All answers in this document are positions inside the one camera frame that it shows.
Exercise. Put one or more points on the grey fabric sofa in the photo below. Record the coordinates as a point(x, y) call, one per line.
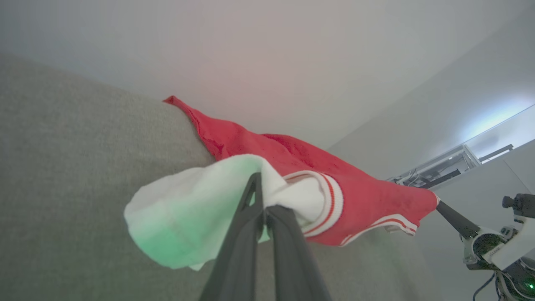
point(62, 167)

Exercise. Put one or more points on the red white striped jacket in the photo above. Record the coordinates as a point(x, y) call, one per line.
point(355, 196)

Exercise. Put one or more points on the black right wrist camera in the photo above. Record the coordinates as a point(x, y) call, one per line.
point(524, 205)

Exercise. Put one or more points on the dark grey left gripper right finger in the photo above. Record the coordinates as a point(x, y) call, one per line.
point(292, 259)

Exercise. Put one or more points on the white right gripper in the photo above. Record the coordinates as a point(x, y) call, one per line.
point(508, 248)

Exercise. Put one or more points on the metal frame fixture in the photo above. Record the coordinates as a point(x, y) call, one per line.
point(443, 167)

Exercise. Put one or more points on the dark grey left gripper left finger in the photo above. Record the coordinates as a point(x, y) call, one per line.
point(238, 259)

